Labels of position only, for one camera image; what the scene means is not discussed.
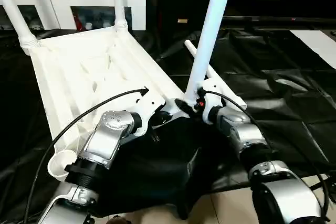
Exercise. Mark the black tripod leg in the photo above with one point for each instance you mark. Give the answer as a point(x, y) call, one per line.
point(320, 185)

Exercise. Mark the red carton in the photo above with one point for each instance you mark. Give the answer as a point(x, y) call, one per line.
point(77, 22)

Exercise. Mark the white flat board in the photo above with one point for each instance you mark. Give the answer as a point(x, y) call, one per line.
point(315, 45)

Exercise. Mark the small gold tag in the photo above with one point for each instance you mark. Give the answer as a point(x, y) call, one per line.
point(182, 21)

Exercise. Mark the dark rounded robot foot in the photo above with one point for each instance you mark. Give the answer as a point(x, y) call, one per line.
point(119, 220)

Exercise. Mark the white cup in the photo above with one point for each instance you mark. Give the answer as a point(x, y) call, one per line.
point(88, 25)

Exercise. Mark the black mat cloth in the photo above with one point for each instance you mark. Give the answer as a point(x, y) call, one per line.
point(162, 161)

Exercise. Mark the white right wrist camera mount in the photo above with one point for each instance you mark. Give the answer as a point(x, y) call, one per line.
point(212, 90)

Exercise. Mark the white plastic table top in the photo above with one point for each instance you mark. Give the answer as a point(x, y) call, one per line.
point(78, 58)

